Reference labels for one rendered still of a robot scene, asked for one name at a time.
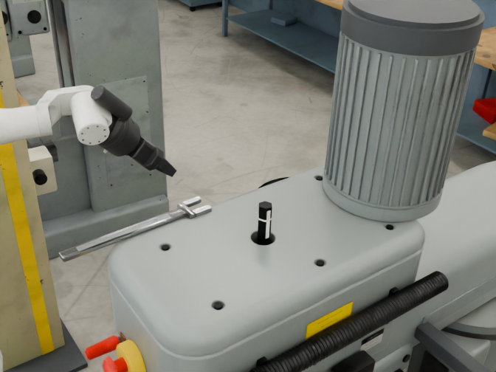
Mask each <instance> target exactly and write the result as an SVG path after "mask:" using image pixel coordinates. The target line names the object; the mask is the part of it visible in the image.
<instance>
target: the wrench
mask: <svg viewBox="0 0 496 372"><path fill-rule="evenodd" d="M201 202H202V200H201V198H200V197H199V196H197V197H195V198H193V199H189V200H187V201H184V202H183V203H180V204H178V205H177V207H178V208H177V209H175V210H172V211H169V212H167V213H163V214H161V215H159V216H155V217H153V218H150V219H147V220H145V221H141V222H140V223H137V224H133V225H131V226H129V227H126V228H123V229H121V230H118V231H115V232H112V233H109V234H107V235H104V236H101V237H99V238H96V239H93V240H90V241H87V242H85V243H83V244H79V245H77V246H75V247H71V248H69V249H65V250H63V251H61V252H59V253H58V255H59V256H60V258H61V260H62V261H63V262H67V261H70V260H72V259H74V258H78V257H80V256H82V255H85V254H88V253H90V252H94V251H95V250H98V249H101V248H104V247H107V246H109V245H111V244H115V243H117V242H119V241H122V240H125V239H127V238H130V237H133V236H135V235H138V234H140V233H143V232H146V231H149V230H152V229H154V228H156V227H159V226H162V225H164V224H167V223H170V222H172V221H175V220H177V219H180V218H183V217H185V216H187V217H188V218H194V217H198V216H201V215H204V214H205V213H209V212H211V211H212V207H211V206H210V205H206V206H203V207H200V208H198V209H196V210H193V211H192V210H191V209H190V208H189V207H192V206H194V205H196V204H200V203H201Z"/></svg>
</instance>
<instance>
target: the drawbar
mask: <svg viewBox="0 0 496 372"><path fill-rule="evenodd" d="M270 210H271V212H270V218H271V217H272V203H270V202H267V201H263V202H260V203H259V205H258V217H259V218H260V219H263V220H266V217H267V211H270ZM270 233H271V220H270V224H269V237H268V238H266V222H264V221H260V220H258V235H257V244H258V245H269V244H270Z"/></svg>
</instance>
